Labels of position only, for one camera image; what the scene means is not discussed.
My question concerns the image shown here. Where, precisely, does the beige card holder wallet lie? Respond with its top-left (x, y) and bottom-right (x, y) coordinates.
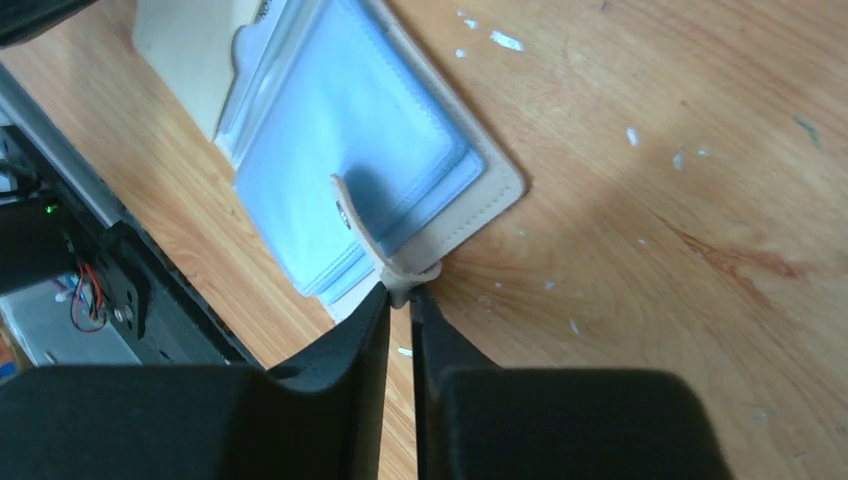
top-left (133, 1), bottom-right (526, 321)

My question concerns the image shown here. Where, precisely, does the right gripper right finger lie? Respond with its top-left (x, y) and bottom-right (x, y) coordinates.
top-left (410, 288), bottom-right (732, 479)

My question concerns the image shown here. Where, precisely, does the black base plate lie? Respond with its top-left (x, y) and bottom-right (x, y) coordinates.
top-left (1, 126), bottom-right (255, 366)

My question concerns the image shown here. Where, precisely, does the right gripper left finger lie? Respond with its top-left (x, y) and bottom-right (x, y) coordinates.
top-left (1, 286), bottom-right (390, 479)

